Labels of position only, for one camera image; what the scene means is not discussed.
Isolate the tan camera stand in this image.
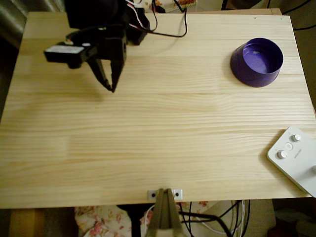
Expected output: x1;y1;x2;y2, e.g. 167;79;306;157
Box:
147;188;185;237

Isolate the white device with knobs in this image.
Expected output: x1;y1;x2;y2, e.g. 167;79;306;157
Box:
266;126;316;198

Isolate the black pole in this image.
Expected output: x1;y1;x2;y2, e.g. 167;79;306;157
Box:
117;204;155;237

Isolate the floral cushion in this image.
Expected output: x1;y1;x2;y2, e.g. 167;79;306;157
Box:
74;201;210;237

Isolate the purple bowl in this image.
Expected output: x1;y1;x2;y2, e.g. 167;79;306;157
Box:
230;37;284;88

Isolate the white metal bracket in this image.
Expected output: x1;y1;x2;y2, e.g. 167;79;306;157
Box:
147;189;184;200

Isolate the wooden table leg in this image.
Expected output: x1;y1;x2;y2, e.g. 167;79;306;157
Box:
9;209;38;237

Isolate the red white servo wire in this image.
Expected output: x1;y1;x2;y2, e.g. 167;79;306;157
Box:
124;0;149;32

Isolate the black cable with plug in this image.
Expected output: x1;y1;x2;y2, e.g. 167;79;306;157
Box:
151;0;166;32

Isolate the white cable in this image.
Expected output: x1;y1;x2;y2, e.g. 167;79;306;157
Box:
201;200;246;235

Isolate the thick black cable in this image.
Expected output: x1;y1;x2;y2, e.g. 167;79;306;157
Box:
178;211;234;237

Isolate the floral cloth with lace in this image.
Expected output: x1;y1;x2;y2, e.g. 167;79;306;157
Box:
144;0;198;13

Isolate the thin black cable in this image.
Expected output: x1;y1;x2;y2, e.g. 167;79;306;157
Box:
240;199;251;237
281;0;312;15

